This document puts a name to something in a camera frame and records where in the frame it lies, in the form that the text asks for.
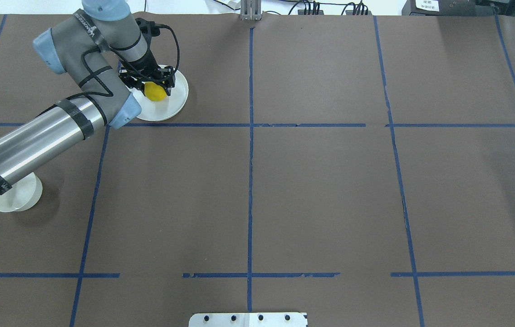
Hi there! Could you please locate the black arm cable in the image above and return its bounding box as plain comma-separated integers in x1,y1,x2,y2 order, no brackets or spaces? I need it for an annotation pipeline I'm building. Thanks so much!
35,24,181,119

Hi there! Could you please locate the white bowl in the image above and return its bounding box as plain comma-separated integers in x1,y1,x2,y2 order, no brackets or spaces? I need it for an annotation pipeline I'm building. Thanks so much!
0,173,43,213

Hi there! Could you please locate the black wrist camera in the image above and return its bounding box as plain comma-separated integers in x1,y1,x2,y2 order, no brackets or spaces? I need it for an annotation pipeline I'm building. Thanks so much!
135,17,161,46

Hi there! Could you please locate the yellow lemon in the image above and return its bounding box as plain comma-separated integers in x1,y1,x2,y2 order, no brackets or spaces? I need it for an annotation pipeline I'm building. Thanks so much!
143,81,167,102

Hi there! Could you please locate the white plate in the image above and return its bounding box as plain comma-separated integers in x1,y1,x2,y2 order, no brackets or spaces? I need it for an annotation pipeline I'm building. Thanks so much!
131,70,189,122

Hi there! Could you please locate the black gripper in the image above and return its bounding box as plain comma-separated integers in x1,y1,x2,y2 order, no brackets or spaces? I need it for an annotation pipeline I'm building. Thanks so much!
118,65,176,96

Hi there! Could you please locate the metal base plate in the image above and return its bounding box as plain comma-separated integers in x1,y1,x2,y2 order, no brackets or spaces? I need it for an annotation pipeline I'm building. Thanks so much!
188,312,309,327

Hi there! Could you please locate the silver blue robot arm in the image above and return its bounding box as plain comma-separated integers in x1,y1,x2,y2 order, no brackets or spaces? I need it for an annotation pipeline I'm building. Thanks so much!
0,0,174,195

